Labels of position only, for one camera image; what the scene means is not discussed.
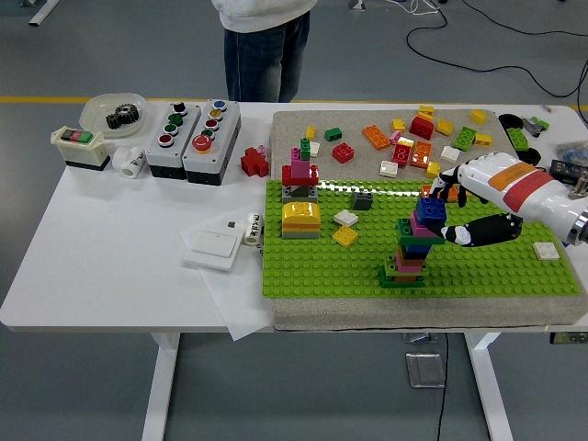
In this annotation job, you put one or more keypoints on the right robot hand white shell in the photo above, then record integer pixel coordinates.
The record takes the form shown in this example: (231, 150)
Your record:
(514, 184)

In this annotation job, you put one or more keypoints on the blue square brick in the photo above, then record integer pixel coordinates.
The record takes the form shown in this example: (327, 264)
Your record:
(432, 210)

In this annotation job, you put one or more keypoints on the magenta square brick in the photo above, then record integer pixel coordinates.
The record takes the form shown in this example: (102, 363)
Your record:
(420, 232)

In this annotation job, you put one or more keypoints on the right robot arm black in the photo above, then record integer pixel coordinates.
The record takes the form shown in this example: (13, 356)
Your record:
(581, 227)

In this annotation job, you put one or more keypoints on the green long brick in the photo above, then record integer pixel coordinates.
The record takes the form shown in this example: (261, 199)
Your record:
(465, 138)
(517, 137)

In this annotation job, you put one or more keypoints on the small yellow brick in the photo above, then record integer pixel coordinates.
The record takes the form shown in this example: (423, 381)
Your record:
(426, 110)
(432, 170)
(398, 124)
(405, 140)
(444, 127)
(478, 116)
(310, 132)
(482, 139)

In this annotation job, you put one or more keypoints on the orange long brick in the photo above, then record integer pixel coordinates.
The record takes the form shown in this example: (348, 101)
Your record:
(376, 137)
(452, 195)

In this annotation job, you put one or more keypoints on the white sloped brick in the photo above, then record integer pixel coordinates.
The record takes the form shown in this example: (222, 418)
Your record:
(450, 153)
(346, 217)

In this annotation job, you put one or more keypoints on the white square brick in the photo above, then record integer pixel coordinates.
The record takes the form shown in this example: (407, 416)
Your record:
(388, 168)
(546, 251)

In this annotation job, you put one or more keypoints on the orange square brick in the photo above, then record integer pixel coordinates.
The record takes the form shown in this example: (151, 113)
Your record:
(420, 154)

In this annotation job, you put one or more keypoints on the large red brick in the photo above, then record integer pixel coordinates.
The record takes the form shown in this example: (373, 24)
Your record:
(421, 128)

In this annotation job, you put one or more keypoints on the dark blue flat brick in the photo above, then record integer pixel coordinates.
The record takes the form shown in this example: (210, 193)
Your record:
(420, 249)

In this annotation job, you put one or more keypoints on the red square brick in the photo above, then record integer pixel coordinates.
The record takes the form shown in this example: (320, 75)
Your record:
(342, 152)
(401, 155)

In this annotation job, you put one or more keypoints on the dark green wide brick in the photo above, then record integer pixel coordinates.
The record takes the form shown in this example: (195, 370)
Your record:
(405, 234)

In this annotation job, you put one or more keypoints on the small pink brick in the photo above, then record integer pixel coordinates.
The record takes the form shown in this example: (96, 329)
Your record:
(394, 136)
(262, 149)

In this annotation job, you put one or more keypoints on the pink sloped brick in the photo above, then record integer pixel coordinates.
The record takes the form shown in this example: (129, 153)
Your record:
(409, 263)

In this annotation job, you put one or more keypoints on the orange thin brick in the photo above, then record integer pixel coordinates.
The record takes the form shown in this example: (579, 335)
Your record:
(404, 277)

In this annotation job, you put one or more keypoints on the dark grey square brick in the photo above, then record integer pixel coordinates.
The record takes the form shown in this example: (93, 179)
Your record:
(361, 200)

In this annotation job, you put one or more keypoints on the yellow square brick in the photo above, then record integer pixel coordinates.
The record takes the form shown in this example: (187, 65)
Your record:
(344, 235)

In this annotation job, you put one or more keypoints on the small green brick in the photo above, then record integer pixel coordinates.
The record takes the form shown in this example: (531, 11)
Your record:
(333, 133)

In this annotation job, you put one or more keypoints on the red wide brick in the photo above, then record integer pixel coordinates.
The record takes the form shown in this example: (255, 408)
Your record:
(312, 174)

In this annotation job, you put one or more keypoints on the small white brick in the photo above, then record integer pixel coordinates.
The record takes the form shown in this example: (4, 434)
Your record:
(314, 148)

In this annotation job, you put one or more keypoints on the green narrow tall brick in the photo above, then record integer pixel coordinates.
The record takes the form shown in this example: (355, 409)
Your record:
(304, 148)

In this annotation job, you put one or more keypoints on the pink tall brick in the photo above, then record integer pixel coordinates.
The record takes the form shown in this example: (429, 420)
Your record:
(299, 166)

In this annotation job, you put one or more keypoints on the grey arch brick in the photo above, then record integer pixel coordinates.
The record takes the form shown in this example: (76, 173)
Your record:
(298, 194)

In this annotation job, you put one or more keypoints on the yellow domed brick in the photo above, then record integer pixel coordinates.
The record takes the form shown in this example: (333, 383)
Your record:
(300, 212)

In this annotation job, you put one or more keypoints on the orange flat plate brick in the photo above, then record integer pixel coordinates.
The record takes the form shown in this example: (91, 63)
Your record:
(298, 225)

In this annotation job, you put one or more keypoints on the grey flat plate brick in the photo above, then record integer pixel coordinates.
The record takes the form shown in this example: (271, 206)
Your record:
(298, 233)

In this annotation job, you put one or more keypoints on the red cross-shaped brick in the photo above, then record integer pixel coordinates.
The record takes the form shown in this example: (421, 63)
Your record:
(252, 161)

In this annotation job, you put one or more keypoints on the black electronic device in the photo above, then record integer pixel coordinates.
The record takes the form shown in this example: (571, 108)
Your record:
(567, 169)

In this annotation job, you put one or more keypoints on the grey and green tool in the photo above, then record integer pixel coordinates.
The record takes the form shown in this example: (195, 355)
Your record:
(535, 125)

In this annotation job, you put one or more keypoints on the clear plastic bag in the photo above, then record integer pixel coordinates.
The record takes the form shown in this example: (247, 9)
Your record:
(574, 149)

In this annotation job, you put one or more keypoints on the table control label box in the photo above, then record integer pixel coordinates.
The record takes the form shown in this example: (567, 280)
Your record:
(567, 338)

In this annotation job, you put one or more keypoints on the metal floor plate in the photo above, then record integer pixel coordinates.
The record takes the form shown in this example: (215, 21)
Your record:
(425, 369)

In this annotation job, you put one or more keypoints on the white table leg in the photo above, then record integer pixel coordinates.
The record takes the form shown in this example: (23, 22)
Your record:
(487, 390)
(158, 390)

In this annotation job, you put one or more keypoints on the green studded baseplate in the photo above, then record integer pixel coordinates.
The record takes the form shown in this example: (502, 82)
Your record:
(321, 266)

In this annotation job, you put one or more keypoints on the metal stand foot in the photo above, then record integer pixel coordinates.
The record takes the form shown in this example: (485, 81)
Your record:
(356, 4)

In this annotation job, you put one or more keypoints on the white labelled pipe fitting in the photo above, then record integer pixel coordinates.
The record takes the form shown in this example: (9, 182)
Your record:
(252, 229)

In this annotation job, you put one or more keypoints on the person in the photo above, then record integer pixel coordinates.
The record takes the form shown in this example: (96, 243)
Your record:
(262, 55)

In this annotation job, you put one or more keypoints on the grey emergency stop box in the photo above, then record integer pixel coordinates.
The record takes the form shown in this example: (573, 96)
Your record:
(225, 133)

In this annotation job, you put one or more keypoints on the white paper sheet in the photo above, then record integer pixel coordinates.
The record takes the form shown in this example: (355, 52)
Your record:
(239, 317)

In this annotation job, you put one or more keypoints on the grey four-button box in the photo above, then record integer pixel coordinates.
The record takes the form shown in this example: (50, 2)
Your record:
(188, 133)

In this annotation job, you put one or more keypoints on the white pipe tee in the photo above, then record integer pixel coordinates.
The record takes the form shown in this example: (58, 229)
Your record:
(131, 163)

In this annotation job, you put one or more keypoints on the black gear stack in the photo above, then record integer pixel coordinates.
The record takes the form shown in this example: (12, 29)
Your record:
(121, 117)

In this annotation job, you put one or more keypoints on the white plastic dish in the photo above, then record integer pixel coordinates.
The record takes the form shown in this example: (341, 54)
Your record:
(94, 112)

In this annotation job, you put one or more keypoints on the green square frame brick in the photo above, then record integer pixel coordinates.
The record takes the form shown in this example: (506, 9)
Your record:
(390, 281)

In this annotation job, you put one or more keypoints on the small metal bracket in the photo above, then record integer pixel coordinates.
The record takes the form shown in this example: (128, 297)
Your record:
(415, 338)

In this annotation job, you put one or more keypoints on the white wall switch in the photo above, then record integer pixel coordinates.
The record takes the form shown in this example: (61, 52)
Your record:
(213, 248)

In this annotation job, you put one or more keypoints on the beige switch box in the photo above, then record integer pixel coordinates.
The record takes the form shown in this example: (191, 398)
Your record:
(80, 149)

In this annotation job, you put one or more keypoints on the white frame beam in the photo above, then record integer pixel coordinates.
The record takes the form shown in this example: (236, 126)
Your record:
(43, 13)

